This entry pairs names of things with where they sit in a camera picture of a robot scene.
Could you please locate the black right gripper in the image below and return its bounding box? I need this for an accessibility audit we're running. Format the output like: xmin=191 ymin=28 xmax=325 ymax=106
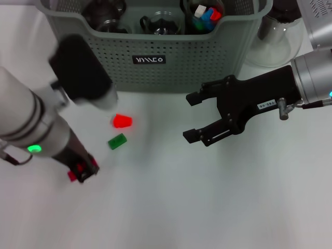
xmin=183 ymin=64 xmax=304 ymax=147

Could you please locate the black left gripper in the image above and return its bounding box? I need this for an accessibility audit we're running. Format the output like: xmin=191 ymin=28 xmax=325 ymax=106
xmin=52 ymin=131 xmax=101 ymax=184

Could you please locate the dark red curved brick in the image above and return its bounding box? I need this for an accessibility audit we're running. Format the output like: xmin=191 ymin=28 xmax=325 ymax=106
xmin=67 ymin=160 xmax=99 ymax=183

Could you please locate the green sloped toy brick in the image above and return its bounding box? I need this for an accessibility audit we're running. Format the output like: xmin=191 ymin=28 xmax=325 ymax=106
xmin=107 ymin=133 xmax=128 ymax=150

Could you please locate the orange wedge toy block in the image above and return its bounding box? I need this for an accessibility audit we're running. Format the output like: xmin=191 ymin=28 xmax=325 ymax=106
xmin=113 ymin=113 xmax=133 ymax=129

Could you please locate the blue square toy plate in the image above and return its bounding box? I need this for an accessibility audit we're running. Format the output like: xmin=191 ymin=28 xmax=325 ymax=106
xmin=199 ymin=10 xmax=216 ymax=30

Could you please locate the white toy brick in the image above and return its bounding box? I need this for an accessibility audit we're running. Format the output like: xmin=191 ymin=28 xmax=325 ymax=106
xmin=193 ymin=4 xmax=207 ymax=18

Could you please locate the grey perforated storage bin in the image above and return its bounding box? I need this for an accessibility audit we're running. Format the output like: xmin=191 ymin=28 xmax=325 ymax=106
xmin=40 ymin=0 xmax=274 ymax=93

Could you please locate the glass carafe with black lid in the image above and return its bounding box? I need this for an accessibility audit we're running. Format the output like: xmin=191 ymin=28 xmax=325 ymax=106
xmin=245 ymin=0 xmax=304 ymax=68

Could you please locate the black round teapot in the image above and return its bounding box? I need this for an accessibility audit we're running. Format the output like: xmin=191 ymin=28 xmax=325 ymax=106
xmin=82 ymin=0 xmax=128 ymax=25

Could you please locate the left arm cable with connector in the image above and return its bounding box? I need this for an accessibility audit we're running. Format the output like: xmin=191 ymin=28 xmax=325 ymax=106
xmin=0 ymin=140 xmax=34 ymax=167

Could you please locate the right arm metal cable connector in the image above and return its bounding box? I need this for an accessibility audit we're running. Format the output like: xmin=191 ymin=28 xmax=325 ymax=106
xmin=276 ymin=97 xmax=332 ymax=121

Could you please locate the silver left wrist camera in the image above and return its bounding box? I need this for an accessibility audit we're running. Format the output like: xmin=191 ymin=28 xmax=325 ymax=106
xmin=48 ymin=33 xmax=119 ymax=111

